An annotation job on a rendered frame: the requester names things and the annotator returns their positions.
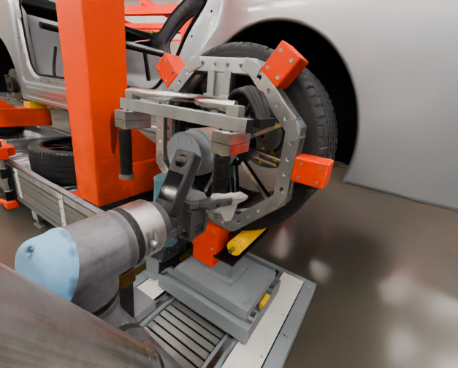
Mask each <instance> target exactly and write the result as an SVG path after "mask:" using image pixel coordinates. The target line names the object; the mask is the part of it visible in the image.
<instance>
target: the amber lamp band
mask: <svg viewBox="0 0 458 368"><path fill-rule="evenodd" d="M135 280H136V272H135V268H134V267H133V268H132V269H130V270H129V271H128V272H126V273H124V274H123V275H119V288H121V289H124V288H125V287H127V286H128V285H130V284H132V283H133V282H134V281H135Z"/></svg>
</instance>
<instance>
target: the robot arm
mask: <svg viewBox="0 0 458 368"><path fill-rule="evenodd" d="M201 160H202V159H201V157H200V156H198V155H197V154H196V153H192V152H189V151H186V150H181V149H177V150H176V152H175V155H174V157H173V159H172V162H171V164H170V166H169V169H168V171H167V174H166V176H165V178H164V182H163V183H162V185H161V188H160V191H159V193H158V196H157V197H156V200H155V202H148V201H146V200H143V199H138V200H136V201H133V202H130V203H128V204H124V205H121V206H119V207H116V208H113V209H112V210H108V211H106V212H102V213H99V214H98V215H94V216H91V217H89V218H86V219H83V220H81V221H77V222H74V223H71V224H69V225H66V226H62V227H56V228H53V229H50V230H48V231H46V232H45V233H44V234H41V235H39V236H37V237H33V238H31V239H28V240H27V241H25V242H24V243H23V244H22V245H21V246H20V247H19V248H18V251H17V253H16V256H15V270H13V269H11V268H9V267H7V266H6V265H4V264H2V263H0V368H182V367H181V366H180V365H179V364H178V363H177V362H176V361H175V360H174V359H173V358H172V357H171V356H170V355H169V354H168V353H167V352H166V351H165V350H164V349H163V348H162V347H161V346H160V345H159V344H158V343H157V342H156V341H155V340H154V339H153V338H152V337H151V336H150V335H149V334H148V333H147V332H146V331H145V330H144V329H143V328H142V327H141V326H140V325H139V324H138V323H137V322H136V321H135V320H134V319H133V318H132V317H131V316H130V315H129V314H128V313H127V312H126V311H125V310H124V309H123V308H122V306H121V304H120V296H119V275H121V274H122V273H124V272H125V271H127V270H128V269H131V268H132V267H134V266H135V265H137V264H138V263H140V262H141V261H143V260H144V259H146V258H147V257H149V256H151V255H153V254H154V253H156V252H158V253H160V252H161V251H163V250H165V242H167V241H169V240H170V239H172V238H173V237H174V238H175V237H176V238H175V239H178V238H180V239H178V240H179V241H181V240H183V239H185V240H187V241H189V242H190V241H192V240H193V239H195V238H197V237H198V236H199V235H201V234H203V233H204V232H206V231H207V221H208V213H207V212H206V210H208V211H209V212H210V213H219V214H220V215H221V218H222V220H223V221H230V220H231V219H232V217H233V215H234V212H235V210H236V207H237V205H238V204H239V203H240V202H243V201H245V200H246V199H247V198H248V195H246V194H244V193H242V192H240V191H239V192H237V193H213V194H212V196H211V197H207V198H206V195H205V193H204V192H201V191H198V190H195V189H193V188H191V184H192V183H193V182H194V176H195V174H196V171H197V170H198V167H199V164H200V162H201ZM182 234H183V235H185V236H183V235H182Z"/></svg>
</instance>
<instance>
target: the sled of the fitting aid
mask: <svg viewBox="0 0 458 368"><path fill-rule="evenodd" d="M192 255H193V250H192V251H190V252H187V253H185V254H184V255H182V256H181V257H180V259H179V260H177V261H176V262H175V263H173V264H172V265H170V266H169V267H167V268H166V269H165V270H163V271H162V272H160V273H159V287H161V288H162V289H164V290H165V291H166V292H168V293H169V294H171V295H173V296H174V297H175V298H177V299H179V300H180V301H181V302H182V303H184V304H186V305H187V306H189V307H190V308H191V309H193V310H195V311H196V312H198V313H199V314H200V315H202V316H203V317H205V318H206V319H208V320H209V321H211V322H212V323H214V324H215V325H216V326H218V327H220V328H221V329H223V330H224V331H225V332H227V333H228V334H230V335H232V336H233V337H234V338H236V339H237V340H239V341H241V342H242V343H243V344H245V345H246V343H247V342H248V340H249V339H250V337H251V335H252V334H253V332H254V330H255V329H256V327H257V326H258V324H259V322H260V320H261V319H262V317H263V316H264V314H265V313H266V311H267V309H268V307H269V306H270V305H271V303H272V301H273V299H274V298H275V296H276V295H277V293H278V291H279V288H280V282H281V280H280V279H278V278H276V277H275V279H274V280H273V281H272V283H271V284H270V286H269V288H268V289H267V290H266V292H265V293H264V295H263V296H262V298H261V299H260V300H259V302H258V304H257V305H256V306H255V307H254V309H253V311H252V312H251V314H250V315H249V316H248V318H247V319H244V318H242V317H241V316H239V315H238V314H236V313H234V312H232V311H231V310H230V309H228V308H226V307H225V306H223V305H222V304H220V303H218V302H217V301H215V300H214V299H212V298H210V297H209V296H207V295H205V294H204V293H202V292H201V291H199V290H197V289H196V288H194V287H193V286H191V285H189V284H188V283H186V282H184V281H183V280H181V279H180V278H178V277H176V276H175V275H174V272H175V267H176V266H177V265H179V264H181V263H182V262H183V261H185V260H186V259H187V258H189V257H190V256H192Z"/></svg>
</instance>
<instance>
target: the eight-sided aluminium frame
mask: <svg viewBox="0 0 458 368"><path fill-rule="evenodd" d="M264 64H265V62H264V61H261V60H259V59H256V58H248V57H246V58H227V57H207V56H200V55H198V56H192V57H191V58H190V59H189V61H187V62H186V65H185V66H184V67H183V69H182V70H181V71H180V73H179V74H178V76H177V77H176V78H175V79H174V80H173V82H172V83H171V85H170V86H169V87H168V89H167V90H166V91H172V92H180V93H190V92H191V91H192V90H193V88H194V87H195V86H196V84H197V83H198V82H199V81H200V80H201V79H202V78H203V77H204V75H205V74H206V73H208V70H215V71H216V72H224V71H231V72H232V74H236V75H244V76H250V77H251V79H252V80H253V82H254V83H255V85H256V87H257V88H258V89H259V90H261V91H263V92H264V94H265V96H266V98H267V102H268V105H269V106H270V109H271V110H272V111H273V113H274V114H275V117H276V118H277V119H278V121H279V122H280V124H281V125H282V127H283V129H284V130H285V132H286V133H285V137H284V141H283V148H282V152H281V156H280V163H279V167H278V175H277V179H276V183H275V190H274V194H273V195H272V196H270V197H268V198H267V199H265V200H263V201H261V202H259V203H258V204H256V205H254V206H252V207H250V208H249V209H247V210H245V211H244V212H242V213H240V214H237V213H234V215H233V217H232V219H231V220H230V221H223V220H222V219H213V218H210V217H209V216H208V221H210V222H211V223H214V224H216V225H218V226H221V227H223V228H225V229H226V230H230V231H236V230H239V229H240V228H241V227H243V226H245V225H247V224H249V223H251V222H253V221H255V220H257V219H259V218H261V217H263V216H265V215H267V214H269V213H271V212H272V211H274V210H278V209H279V208H280V207H282V206H284V205H285V204H287V203H288V202H289V201H290V200H291V198H292V194H293V192H294V184H295V182H294V181H291V174H292V170H293V167H294V160H295V158H296V157H297V156H299V155H301V154H302V148H303V144H304V141H305V137H306V135H305V134H306V131H307V126H306V124H305V122H304V121H303V118H301V117H300V115H299V113H298V112H297V110H296V109H295V107H294V105H293V104H292V103H291V101H290V100H289V98H288V96H287V95H286V93H285V92H284V90H283V89H282V88H276V87H275V86H274V85H273V84H272V82H271V81H270V80H269V78H268V77H267V76H266V75H265V74H264V73H263V72H262V71H261V69H262V67H263V65H264ZM159 102H161V103H162V104H169V105H174V106H179V105H180V103H181V102H173V101H159V100H158V102H157V103H159ZM174 134H175V119H171V118H165V117H161V116H156V163H157V164H158V166H159V169H160V170H161V171H162V173H165V172H167V171H168V169H169V166H170V162H169V159H168V155H167V147H168V143H169V140H170V139H171V137H172V136H173V135H174Z"/></svg>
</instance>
